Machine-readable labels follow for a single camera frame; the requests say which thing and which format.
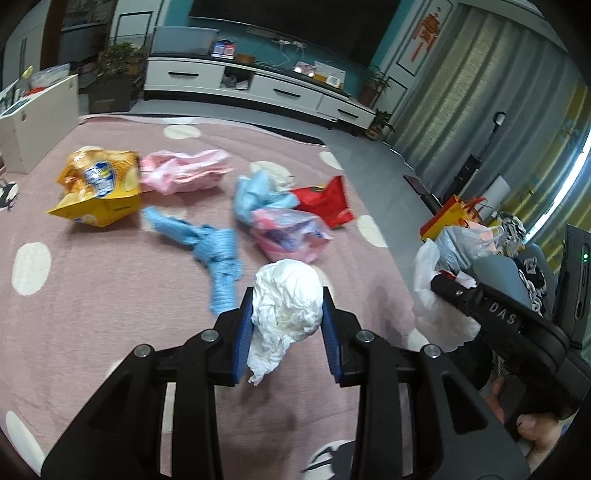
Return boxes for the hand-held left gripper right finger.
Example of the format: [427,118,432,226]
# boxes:
[322,286,532,480]

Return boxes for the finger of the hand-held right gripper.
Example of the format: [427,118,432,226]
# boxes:
[430,272,485,319]

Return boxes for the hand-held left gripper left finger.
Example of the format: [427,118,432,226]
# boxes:
[41,286,256,480]

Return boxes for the white plastic bag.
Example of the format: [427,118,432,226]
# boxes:
[411,224,506,352]

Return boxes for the white paper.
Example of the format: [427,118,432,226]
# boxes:
[246,259,324,386]

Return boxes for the person's right hand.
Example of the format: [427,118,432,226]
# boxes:
[489,375,561,474]

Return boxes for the black white patterned cloth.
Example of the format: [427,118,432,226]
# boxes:
[499,215,555,317]

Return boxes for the orange paper bag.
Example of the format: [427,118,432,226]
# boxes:
[420,195,488,241]

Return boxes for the blue knit cloth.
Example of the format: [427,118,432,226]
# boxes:
[142,206,245,317]

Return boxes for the pink clear snack packet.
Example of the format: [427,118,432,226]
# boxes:
[250,208,334,264]

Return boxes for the light blue plastic bag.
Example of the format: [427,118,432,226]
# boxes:
[233,168,298,227]

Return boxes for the red snack packet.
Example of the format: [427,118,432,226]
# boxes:
[291,175,355,230]

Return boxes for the pink dotted blanket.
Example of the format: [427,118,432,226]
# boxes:
[0,113,444,480]

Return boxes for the pink plastic bag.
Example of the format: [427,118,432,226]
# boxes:
[139,148,234,195]

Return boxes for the small potted floor plant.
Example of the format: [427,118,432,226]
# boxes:
[367,108,395,141]

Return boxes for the yellow chip bag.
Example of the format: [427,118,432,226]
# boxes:
[47,147,143,228]

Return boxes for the grey curtain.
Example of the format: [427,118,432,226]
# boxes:
[392,4,578,195]

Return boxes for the tall potted plant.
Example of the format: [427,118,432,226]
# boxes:
[360,65,393,107]

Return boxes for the white flat box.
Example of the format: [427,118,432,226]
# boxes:
[314,61,347,86]

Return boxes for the white TV cabinet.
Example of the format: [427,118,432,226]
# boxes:
[143,55,376,134]

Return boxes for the white low cabinet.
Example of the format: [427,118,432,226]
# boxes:
[0,74,79,174]

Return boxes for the large bushy potted plant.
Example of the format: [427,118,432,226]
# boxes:
[88,42,146,114]

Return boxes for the silver box appliance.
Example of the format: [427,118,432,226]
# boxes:
[152,26,220,58]

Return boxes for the black television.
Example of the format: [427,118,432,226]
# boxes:
[189,0,400,51]

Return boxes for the red wall ornament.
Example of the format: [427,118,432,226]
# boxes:
[412,11,444,61]

